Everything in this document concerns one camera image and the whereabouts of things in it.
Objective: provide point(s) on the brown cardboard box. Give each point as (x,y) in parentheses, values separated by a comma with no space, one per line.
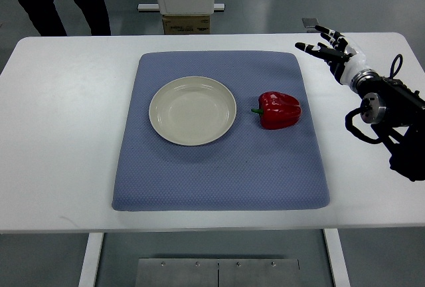
(186,24)

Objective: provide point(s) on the red bell pepper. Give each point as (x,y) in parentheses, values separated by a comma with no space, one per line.
(277,110)

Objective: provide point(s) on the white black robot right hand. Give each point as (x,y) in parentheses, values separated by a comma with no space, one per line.
(336,54)

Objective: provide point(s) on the cream round plate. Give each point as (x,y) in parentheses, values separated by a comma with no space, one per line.
(192,110)

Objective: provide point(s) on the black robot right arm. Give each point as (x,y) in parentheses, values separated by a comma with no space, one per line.
(390,114)

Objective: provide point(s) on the white right table leg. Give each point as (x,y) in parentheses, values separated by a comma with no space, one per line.
(336,258)

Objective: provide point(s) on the blue grey textured mat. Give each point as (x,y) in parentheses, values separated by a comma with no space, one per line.
(247,169)

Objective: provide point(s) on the metal floor plate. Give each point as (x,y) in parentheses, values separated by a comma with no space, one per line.
(218,272)

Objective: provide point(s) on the small grey floor plate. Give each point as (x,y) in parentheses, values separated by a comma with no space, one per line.
(309,23)

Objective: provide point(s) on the white left table leg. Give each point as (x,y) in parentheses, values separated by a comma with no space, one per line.
(91,260)

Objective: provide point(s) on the white table leg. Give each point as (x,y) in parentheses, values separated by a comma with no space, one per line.
(336,258)
(91,260)

